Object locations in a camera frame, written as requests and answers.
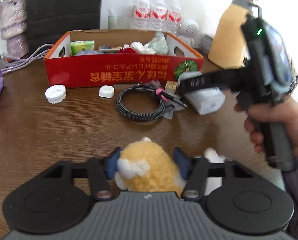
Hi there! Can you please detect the clear plastic wrapper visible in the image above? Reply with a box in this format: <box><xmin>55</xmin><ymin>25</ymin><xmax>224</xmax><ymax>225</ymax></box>
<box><xmin>161</xmin><ymin>97</ymin><xmax>175</xmax><ymax>119</ymax></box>

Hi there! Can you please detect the black paper bag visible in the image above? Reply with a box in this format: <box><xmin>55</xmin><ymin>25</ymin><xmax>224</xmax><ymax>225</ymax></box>
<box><xmin>26</xmin><ymin>0</ymin><xmax>103</xmax><ymax>53</ymax></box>

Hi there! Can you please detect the purple knitted pouch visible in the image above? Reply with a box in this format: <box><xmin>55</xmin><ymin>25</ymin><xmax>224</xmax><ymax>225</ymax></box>
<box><xmin>75</xmin><ymin>50</ymin><xmax>101</xmax><ymax>56</ymax></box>

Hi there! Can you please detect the white robot speaker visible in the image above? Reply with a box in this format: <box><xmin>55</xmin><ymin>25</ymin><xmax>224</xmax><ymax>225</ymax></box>
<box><xmin>177</xmin><ymin>19</ymin><xmax>200</xmax><ymax>46</ymax></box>

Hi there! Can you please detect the colourful small packet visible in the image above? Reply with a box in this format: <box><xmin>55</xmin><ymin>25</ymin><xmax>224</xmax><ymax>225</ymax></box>
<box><xmin>99</xmin><ymin>46</ymin><xmax>122</xmax><ymax>53</ymax></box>

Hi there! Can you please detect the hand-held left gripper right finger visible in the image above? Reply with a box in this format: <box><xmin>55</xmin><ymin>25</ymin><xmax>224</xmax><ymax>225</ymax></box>
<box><xmin>173</xmin><ymin>147</ymin><xmax>253</xmax><ymax>202</ymax></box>

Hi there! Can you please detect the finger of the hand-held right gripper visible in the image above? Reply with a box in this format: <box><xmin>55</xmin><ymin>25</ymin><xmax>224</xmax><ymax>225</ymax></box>
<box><xmin>177</xmin><ymin>67</ymin><xmax>242</xmax><ymax>95</ymax></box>

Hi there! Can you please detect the crumpled white tissue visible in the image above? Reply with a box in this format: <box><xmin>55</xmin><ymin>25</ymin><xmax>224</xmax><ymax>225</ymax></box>
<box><xmin>130</xmin><ymin>41</ymin><xmax>155</xmax><ymax>54</ymax></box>

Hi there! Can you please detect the green packet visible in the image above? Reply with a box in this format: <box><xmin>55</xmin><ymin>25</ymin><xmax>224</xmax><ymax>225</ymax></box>
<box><xmin>71</xmin><ymin>41</ymin><xmax>95</xmax><ymax>55</ymax></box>

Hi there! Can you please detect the black braided cable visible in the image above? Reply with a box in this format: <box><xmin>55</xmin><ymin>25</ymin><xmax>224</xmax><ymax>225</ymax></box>
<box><xmin>116</xmin><ymin>85</ymin><xmax>187</xmax><ymax>123</ymax></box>

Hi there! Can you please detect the small white case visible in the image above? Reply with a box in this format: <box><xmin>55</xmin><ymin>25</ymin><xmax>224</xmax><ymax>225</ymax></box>
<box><xmin>99</xmin><ymin>85</ymin><xmax>114</xmax><ymax>98</ymax></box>

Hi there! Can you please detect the yellow thermos jug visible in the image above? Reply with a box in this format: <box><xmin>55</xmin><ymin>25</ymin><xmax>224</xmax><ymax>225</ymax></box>
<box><xmin>207</xmin><ymin>0</ymin><xmax>262</xmax><ymax>69</ymax></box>

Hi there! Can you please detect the small grey box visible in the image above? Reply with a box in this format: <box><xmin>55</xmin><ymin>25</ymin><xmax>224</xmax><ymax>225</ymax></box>
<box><xmin>199</xmin><ymin>35</ymin><xmax>214</xmax><ymax>54</ymax></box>

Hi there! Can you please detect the red cardboard box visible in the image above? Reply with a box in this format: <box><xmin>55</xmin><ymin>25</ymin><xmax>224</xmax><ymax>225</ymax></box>
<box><xmin>43</xmin><ymin>29</ymin><xmax>204</xmax><ymax>90</ymax></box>

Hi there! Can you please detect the lavender cable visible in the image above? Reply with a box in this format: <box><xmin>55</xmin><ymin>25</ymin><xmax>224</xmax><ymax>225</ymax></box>
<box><xmin>0</xmin><ymin>44</ymin><xmax>53</xmax><ymax>75</ymax></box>

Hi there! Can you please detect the clear glass cup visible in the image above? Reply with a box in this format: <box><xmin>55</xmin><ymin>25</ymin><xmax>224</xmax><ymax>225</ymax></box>
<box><xmin>108</xmin><ymin>9</ymin><xmax>131</xmax><ymax>30</ymax></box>

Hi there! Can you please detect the iridescent organza bag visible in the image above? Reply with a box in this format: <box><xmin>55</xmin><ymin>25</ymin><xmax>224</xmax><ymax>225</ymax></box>
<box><xmin>149</xmin><ymin>32</ymin><xmax>169</xmax><ymax>55</ymax></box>

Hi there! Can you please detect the yellow and white plush sheep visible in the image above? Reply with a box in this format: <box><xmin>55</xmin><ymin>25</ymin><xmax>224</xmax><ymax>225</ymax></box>
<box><xmin>114</xmin><ymin>137</ymin><xmax>227</xmax><ymax>197</ymax></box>

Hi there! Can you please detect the clear water bottle red label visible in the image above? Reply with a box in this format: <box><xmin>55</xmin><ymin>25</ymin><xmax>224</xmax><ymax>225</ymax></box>
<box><xmin>165</xmin><ymin>0</ymin><xmax>183</xmax><ymax>34</ymax></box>
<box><xmin>149</xmin><ymin>0</ymin><xmax>168</xmax><ymax>32</ymax></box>
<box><xmin>130</xmin><ymin>0</ymin><xmax>152</xmax><ymax>30</ymax></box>

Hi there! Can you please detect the white tissue packet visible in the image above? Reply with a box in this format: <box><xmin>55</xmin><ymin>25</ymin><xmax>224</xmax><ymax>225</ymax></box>
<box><xmin>177</xmin><ymin>70</ymin><xmax>226</xmax><ymax>115</ymax></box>

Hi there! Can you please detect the white screw cap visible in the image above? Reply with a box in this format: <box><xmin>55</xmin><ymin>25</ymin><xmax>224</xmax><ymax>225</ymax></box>
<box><xmin>45</xmin><ymin>85</ymin><xmax>66</xmax><ymax>104</ymax></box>

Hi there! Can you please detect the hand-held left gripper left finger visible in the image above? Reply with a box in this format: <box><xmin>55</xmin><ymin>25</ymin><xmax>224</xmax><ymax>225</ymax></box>
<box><xmin>40</xmin><ymin>147</ymin><xmax>123</xmax><ymax>202</ymax></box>

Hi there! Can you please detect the purple and white vase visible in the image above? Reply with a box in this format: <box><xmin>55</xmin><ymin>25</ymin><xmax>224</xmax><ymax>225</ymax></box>
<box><xmin>0</xmin><ymin>0</ymin><xmax>29</xmax><ymax>58</ymax></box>

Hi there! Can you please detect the person's right hand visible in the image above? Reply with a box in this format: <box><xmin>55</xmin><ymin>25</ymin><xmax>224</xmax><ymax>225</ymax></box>
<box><xmin>234</xmin><ymin>97</ymin><xmax>298</xmax><ymax>158</ymax></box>

